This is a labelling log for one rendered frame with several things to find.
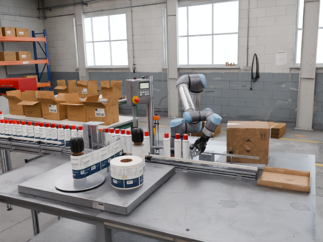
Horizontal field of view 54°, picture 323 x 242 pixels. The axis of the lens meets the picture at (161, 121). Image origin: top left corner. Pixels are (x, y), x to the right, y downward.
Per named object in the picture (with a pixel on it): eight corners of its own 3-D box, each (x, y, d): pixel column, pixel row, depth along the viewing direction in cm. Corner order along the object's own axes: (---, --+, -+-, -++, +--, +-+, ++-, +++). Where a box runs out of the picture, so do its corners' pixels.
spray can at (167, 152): (162, 160, 240) (161, 133, 236) (165, 157, 244) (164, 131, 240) (168, 160, 238) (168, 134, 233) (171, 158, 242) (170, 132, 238)
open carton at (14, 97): (2, 115, 510) (-1, 91, 503) (26, 110, 548) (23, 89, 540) (18, 116, 491) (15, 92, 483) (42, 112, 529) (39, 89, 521)
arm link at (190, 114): (172, 72, 250) (186, 115, 217) (186, 71, 252) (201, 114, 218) (171, 83, 259) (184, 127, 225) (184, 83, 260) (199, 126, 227)
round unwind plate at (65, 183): (43, 187, 195) (43, 186, 194) (77, 171, 222) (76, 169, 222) (84, 195, 182) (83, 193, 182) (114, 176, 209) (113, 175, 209)
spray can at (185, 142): (181, 162, 233) (180, 135, 229) (183, 160, 238) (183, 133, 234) (188, 163, 231) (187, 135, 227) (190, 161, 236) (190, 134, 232)
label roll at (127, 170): (141, 189, 188) (140, 165, 185) (107, 189, 190) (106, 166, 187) (145, 176, 208) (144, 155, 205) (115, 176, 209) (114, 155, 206)
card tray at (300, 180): (257, 185, 202) (257, 179, 201) (263, 171, 224) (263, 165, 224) (309, 192, 189) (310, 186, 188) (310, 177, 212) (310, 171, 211)
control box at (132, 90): (126, 103, 252) (125, 79, 248) (145, 101, 260) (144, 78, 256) (131, 105, 243) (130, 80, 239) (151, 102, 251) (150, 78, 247)
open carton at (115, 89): (96, 99, 675) (95, 81, 667) (110, 96, 710) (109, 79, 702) (111, 100, 651) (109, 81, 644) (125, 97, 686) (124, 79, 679)
